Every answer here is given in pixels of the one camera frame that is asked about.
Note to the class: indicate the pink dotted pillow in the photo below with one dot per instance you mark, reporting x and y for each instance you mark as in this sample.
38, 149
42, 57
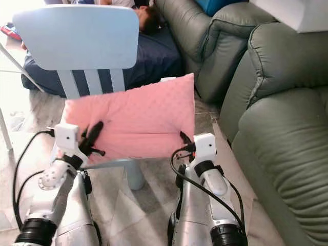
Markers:
138, 115

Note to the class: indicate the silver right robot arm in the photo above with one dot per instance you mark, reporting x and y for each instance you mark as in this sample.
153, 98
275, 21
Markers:
220, 197

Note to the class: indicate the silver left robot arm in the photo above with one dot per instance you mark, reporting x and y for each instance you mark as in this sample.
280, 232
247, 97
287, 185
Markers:
48, 197

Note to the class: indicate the green leather recliner sofa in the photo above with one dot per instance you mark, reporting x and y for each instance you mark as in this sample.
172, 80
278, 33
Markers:
282, 133

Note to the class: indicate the green leather corner sofa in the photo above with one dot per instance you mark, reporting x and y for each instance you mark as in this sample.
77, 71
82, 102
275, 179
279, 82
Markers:
210, 46

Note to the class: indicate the navy blue floor mattress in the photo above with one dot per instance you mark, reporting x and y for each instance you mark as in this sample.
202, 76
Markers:
159, 59

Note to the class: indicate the light blue wooden chair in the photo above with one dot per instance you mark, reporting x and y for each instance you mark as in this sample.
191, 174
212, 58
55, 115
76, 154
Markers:
77, 36

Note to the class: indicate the red and blue bag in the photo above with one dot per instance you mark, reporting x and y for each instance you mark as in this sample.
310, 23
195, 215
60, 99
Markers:
10, 32

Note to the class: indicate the teal blue cushion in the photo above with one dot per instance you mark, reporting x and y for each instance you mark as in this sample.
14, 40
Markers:
220, 6

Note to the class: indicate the white box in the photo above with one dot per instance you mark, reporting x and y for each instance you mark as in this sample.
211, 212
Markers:
292, 13

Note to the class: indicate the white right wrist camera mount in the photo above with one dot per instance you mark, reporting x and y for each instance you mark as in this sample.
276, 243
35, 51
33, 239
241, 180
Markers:
204, 147

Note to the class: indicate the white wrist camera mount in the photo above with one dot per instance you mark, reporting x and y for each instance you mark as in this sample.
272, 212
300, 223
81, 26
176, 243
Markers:
66, 137
204, 147

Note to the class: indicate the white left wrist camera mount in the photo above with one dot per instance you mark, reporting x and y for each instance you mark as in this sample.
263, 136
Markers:
66, 137

